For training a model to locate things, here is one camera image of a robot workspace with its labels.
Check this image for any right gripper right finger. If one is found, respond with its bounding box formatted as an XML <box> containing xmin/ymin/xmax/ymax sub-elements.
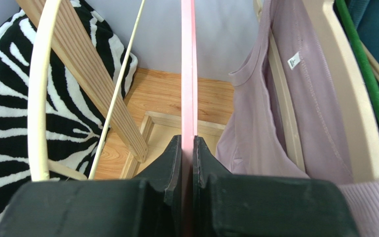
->
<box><xmin>193</xmin><ymin>137</ymin><xmax>359</xmax><ymax>237</ymax></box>

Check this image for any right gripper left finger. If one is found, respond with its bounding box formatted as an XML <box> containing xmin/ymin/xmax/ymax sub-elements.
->
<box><xmin>0</xmin><ymin>135</ymin><xmax>182</xmax><ymax>237</ymax></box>

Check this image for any mauve tank top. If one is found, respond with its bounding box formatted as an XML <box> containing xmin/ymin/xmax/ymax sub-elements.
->
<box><xmin>216</xmin><ymin>0</ymin><xmax>379</xmax><ymax>237</ymax></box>

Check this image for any cream hanger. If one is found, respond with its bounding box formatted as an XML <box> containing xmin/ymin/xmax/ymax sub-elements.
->
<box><xmin>18</xmin><ymin>0</ymin><xmax>148</xmax><ymax>182</ymax></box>

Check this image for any wooden hanger with mauve top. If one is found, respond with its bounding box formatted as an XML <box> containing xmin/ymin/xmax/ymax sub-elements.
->
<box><xmin>268</xmin><ymin>0</ymin><xmax>379</xmax><ymax>183</ymax></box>

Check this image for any pink hanger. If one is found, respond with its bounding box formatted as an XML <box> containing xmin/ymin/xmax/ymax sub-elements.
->
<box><xmin>181</xmin><ymin>0</ymin><xmax>198</xmax><ymax>237</ymax></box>

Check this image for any green hanger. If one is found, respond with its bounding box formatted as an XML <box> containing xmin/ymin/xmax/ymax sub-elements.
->
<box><xmin>335</xmin><ymin>0</ymin><xmax>379</xmax><ymax>124</ymax></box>

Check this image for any zebra print blanket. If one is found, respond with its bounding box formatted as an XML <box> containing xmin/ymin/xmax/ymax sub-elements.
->
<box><xmin>0</xmin><ymin>0</ymin><xmax>138</xmax><ymax>237</ymax></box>

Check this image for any wooden clothes rack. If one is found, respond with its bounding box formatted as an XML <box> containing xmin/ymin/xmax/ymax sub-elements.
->
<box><xmin>15</xmin><ymin>0</ymin><xmax>227</xmax><ymax>180</ymax></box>

